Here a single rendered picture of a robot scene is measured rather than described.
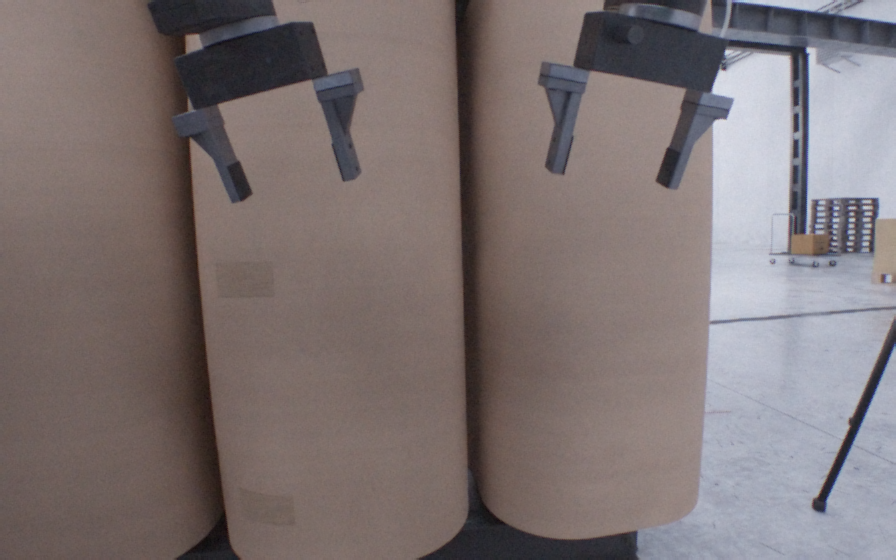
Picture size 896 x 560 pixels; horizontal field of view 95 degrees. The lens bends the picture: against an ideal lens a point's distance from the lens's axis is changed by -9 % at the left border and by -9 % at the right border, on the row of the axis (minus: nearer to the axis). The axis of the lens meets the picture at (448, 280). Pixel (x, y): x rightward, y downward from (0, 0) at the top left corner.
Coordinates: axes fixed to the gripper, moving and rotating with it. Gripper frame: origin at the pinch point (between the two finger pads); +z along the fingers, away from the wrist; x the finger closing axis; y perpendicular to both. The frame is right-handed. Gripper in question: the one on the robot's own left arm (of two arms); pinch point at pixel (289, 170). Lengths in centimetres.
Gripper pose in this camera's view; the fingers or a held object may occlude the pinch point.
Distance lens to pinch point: 51.3
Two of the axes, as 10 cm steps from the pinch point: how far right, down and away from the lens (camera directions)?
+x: -9.7, 1.3, 1.9
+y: 1.0, -5.0, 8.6
